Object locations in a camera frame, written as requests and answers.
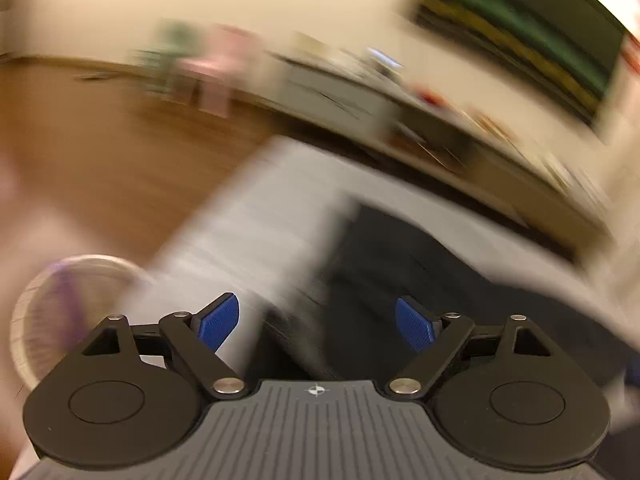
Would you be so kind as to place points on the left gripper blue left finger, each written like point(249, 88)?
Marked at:
point(194, 339)

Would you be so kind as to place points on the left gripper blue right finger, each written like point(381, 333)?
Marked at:
point(437, 341)

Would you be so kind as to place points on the black trousers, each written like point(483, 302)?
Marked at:
point(342, 322)

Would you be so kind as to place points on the white laundry basket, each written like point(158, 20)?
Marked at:
point(61, 305)

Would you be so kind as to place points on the long grey TV cabinet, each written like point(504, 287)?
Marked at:
point(441, 149)

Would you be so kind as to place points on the pink plastic kids chair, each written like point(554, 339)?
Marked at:
point(210, 78)

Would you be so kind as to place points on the green plastic kids chair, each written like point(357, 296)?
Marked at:
point(172, 40)

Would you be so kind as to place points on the wall television with cloth cover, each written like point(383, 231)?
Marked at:
point(567, 48)

